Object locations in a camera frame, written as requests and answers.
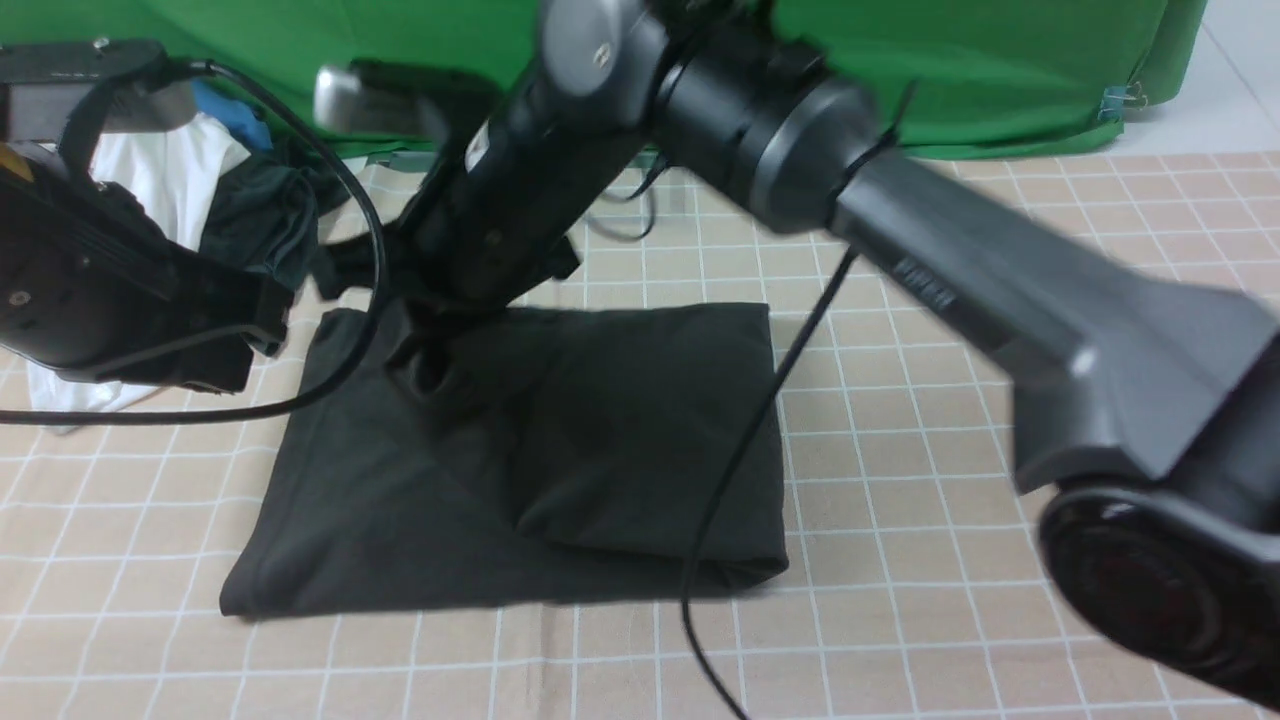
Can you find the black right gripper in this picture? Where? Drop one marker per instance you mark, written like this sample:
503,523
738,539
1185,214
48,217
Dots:
491,220

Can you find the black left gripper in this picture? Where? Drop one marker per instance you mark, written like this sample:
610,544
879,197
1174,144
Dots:
92,289

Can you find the dark gray long-sleeved shirt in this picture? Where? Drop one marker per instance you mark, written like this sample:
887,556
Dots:
544,455

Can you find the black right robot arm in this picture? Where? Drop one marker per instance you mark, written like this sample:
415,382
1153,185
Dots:
1151,406

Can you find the white crumpled shirt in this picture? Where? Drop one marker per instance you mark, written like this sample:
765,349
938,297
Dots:
174,176

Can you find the dark teal crumpled shirt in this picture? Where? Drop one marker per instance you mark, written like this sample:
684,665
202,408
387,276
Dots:
265,214

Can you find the blue crumpled garment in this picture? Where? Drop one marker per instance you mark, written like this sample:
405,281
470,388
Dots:
240,120

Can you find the green backdrop cloth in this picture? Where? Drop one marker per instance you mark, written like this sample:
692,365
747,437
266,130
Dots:
997,79

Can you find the metal binder clip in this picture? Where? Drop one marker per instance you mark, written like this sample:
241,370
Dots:
1118,100

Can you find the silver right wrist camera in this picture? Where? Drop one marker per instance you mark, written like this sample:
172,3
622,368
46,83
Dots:
387,98

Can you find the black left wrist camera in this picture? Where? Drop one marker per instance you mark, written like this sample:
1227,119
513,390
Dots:
107,86

